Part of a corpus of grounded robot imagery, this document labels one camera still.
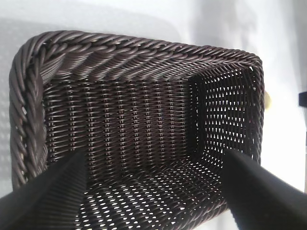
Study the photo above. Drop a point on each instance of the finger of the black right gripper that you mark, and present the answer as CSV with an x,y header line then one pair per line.
x,y
303,99

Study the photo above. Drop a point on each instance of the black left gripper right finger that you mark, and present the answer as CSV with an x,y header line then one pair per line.
x,y
263,203

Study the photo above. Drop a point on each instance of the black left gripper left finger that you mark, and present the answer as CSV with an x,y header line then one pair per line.
x,y
43,206

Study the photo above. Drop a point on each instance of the pale yellow egg yolk pastry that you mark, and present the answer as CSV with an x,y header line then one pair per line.
x,y
268,101

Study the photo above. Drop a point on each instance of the dark brown wicker basket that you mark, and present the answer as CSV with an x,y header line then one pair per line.
x,y
132,119

